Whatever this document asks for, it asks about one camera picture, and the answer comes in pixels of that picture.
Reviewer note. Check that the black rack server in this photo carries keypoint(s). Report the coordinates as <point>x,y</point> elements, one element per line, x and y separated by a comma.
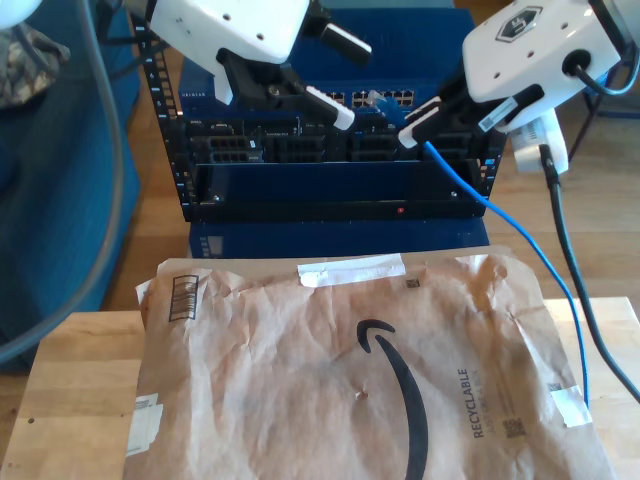
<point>300,147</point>

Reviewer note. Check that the grey blue jacket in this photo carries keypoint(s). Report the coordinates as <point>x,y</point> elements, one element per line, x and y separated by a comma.
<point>612,81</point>

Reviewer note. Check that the dark metal chair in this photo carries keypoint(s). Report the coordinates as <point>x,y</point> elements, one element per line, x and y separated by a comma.
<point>582,132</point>

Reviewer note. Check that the blue chassis under rack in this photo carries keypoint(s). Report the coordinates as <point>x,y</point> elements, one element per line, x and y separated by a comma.
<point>325,240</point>

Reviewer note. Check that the camouflage cloth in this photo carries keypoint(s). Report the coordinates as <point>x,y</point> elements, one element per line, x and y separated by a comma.
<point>30,70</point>

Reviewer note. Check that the blue sofa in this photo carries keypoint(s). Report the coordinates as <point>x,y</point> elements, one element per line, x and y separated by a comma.
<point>50,225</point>

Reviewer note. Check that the brown paper mailer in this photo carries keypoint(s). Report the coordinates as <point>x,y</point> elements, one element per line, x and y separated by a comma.
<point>275,375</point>

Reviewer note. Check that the blue network switch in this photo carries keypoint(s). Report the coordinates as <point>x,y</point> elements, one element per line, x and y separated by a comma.
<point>400,50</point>

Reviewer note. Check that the black rack frame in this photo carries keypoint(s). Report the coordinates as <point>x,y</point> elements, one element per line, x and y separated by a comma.
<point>162,100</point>

